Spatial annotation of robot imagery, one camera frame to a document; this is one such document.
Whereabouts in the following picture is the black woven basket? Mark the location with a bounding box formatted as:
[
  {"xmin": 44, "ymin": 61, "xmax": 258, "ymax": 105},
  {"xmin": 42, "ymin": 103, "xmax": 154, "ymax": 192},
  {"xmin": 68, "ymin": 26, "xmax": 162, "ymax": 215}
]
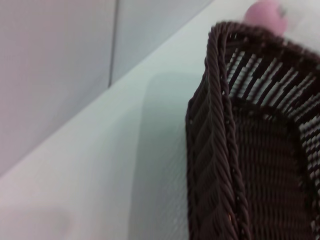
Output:
[{"xmin": 185, "ymin": 21, "xmax": 320, "ymax": 240}]

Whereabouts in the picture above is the pink round fruit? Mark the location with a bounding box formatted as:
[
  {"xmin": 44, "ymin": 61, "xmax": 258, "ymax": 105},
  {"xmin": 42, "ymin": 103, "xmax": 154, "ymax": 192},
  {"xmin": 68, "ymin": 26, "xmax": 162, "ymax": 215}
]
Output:
[{"xmin": 243, "ymin": 0, "xmax": 289, "ymax": 35}]

